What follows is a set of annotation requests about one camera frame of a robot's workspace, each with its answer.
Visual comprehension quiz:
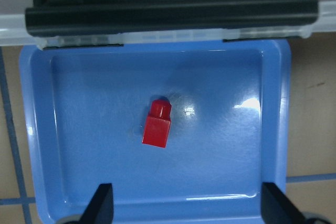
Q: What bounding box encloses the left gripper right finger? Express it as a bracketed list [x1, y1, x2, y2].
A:
[261, 182, 306, 223]

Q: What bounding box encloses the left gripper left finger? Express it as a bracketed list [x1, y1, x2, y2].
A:
[78, 183, 114, 224]

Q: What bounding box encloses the red block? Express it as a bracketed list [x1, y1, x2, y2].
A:
[142, 99, 172, 148]

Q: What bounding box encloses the clear plastic storage box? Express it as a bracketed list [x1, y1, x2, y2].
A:
[1, 0, 335, 49]

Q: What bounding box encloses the blue plastic tray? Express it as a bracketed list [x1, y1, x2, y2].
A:
[19, 40, 291, 223]

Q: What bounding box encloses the black box latch handle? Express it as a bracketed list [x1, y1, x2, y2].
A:
[25, 0, 319, 48]

